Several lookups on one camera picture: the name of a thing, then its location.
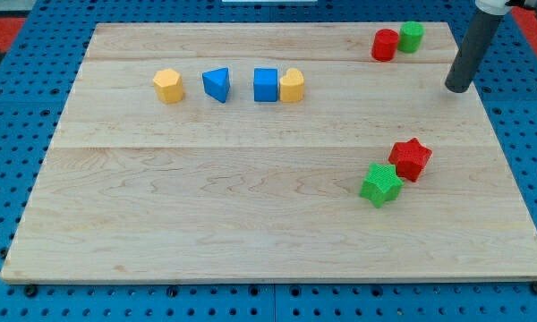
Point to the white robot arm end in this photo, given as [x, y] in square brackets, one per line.
[502, 7]

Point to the yellow heart block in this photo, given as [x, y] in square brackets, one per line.
[291, 86]

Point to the wooden board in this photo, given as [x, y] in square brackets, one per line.
[136, 191]

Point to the blue cube block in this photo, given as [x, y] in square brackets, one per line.
[265, 85]

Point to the blue triangle block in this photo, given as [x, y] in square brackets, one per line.
[216, 84]

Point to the green star block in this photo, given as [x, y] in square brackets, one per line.
[381, 184]

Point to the yellow hexagon block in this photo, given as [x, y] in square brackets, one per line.
[168, 85]

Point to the red star block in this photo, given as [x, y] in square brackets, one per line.
[410, 158]

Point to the red cylinder block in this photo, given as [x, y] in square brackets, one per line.
[385, 45]

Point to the green cylinder block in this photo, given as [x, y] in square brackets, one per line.
[410, 37]

